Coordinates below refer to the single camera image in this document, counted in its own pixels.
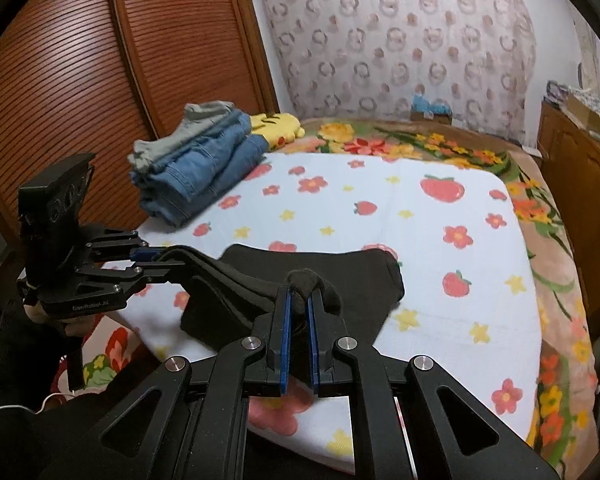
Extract blue box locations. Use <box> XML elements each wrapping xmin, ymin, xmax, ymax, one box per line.
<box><xmin>409</xmin><ymin>93</ymin><xmax>454</xmax><ymax>124</ymax></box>

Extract white strawberry print sheet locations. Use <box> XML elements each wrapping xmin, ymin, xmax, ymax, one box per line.
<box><xmin>84</xmin><ymin>152</ymin><xmax>539</xmax><ymax>472</ymax></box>

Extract white cable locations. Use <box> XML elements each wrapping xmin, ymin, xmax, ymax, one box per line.
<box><xmin>0</xmin><ymin>391</ymin><xmax>67</xmax><ymax>418</ymax></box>

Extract wooden sideboard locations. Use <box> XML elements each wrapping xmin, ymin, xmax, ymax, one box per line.
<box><xmin>534</xmin><ymin>99</ymin><xmax>600</xmax><ymax>333</ymax></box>

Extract cardboard box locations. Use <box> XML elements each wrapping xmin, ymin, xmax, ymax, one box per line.
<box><xmin>564</xmin><ymin>91</ymin><xmax>600</xmax><ymax>130</ymax></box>

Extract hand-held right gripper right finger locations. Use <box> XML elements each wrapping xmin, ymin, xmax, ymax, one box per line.
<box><xmin>305</xmin><ymin>289</ymin><xmax>562</xmax><ymax>480</ymax></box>

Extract ring patterned sheer curtain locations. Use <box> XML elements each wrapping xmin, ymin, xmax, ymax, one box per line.
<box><xmin>254</xmin><ymin>0</ymin><xmax>539</xmax><ymax>144</ymax></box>

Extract folded grey pants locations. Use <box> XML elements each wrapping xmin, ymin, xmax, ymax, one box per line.
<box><xmin>128</xmin><ymin>101</ymin><xmax>236</xmax><ymax>171</ymax></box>

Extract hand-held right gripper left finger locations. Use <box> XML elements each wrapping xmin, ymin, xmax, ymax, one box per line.
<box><xmin>40</xmin><ymin>286</ymin><xmax>294</xmax><ymax>480</ymax></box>

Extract person's left hand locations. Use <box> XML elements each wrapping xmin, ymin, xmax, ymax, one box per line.
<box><xmin>24</xmin><ymin>304</ymin><xmax>90</xmax><ymax>339</ymax></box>

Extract folded dark blue jeans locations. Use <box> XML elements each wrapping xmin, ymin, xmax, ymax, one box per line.
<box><xmin>139</xmin><ymin>135</ymin><xmax>271</xmax><ymax>229</ymax></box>

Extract folded light blue jeans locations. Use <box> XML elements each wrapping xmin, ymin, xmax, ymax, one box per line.
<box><xmin>130</xmin><ymin>112</ymin><xmax>254</xmax><ymax>197</ymax></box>

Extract wooden louvered wardrobe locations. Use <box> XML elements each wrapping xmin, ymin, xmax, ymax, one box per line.
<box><xmin>0</xmin><ymin>0</ymin><xmax>282</xmax><ymax>243</ymax></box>

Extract yellow plush toy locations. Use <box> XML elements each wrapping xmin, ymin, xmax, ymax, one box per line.
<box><xmin>249</xmin><ymin>112</ymin><xmax>307</xmax><ymax>151</ymax></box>

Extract tied pale curtain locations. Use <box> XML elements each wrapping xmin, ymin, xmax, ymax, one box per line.
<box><xmin>574</xmin><ymin>19</ymin><xmax>600</xmax><ymax>92</ymax></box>

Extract black pants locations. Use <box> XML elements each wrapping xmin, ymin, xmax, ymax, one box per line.
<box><xmin>151</xmin><ymin>241</ymin><xmax>407</xmax><ymax>397</ymax></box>

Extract person's left forearm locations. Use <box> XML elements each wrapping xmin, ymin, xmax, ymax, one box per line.
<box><xmin>0</xmin><ymin>304</ymin><xmax>89</xmax><ymax>413</ymax></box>

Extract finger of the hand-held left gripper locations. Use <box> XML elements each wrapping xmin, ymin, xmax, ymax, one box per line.
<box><xmin>91</xmin><ymin>263</ymin><xmax>172</xmax><ymax>287</ymax></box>
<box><xmin>86</xmin><ymin>228</ymin><xmax>150</xmax><ymax>262</ymax></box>

